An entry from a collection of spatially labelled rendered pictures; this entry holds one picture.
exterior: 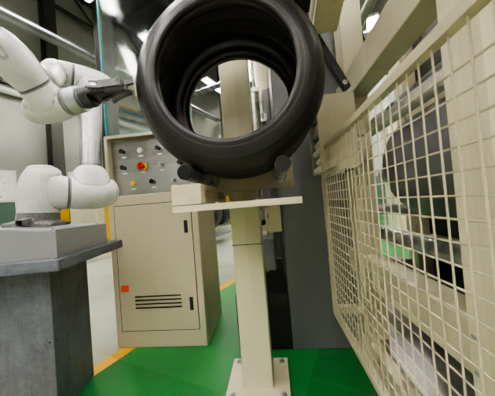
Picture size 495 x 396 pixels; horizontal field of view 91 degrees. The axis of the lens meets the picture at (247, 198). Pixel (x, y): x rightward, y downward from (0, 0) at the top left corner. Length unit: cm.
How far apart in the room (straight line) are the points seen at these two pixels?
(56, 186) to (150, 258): 60
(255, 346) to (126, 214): 101
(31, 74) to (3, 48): 8
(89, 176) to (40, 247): 40
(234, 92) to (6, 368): 145
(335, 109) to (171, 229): 106
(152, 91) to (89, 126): 76
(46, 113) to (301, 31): 86
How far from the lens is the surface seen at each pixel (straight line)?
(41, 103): 109
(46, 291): 132
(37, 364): 144
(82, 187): 139
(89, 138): 149
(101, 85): 99
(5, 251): 128
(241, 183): 102
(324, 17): 115
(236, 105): 113
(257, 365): 125
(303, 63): 76
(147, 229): 156
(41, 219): 137
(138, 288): 165
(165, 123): 76
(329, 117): 105
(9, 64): 107
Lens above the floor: 80
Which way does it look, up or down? 1 degrees up
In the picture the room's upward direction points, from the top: 5 degrees counter-clockwise
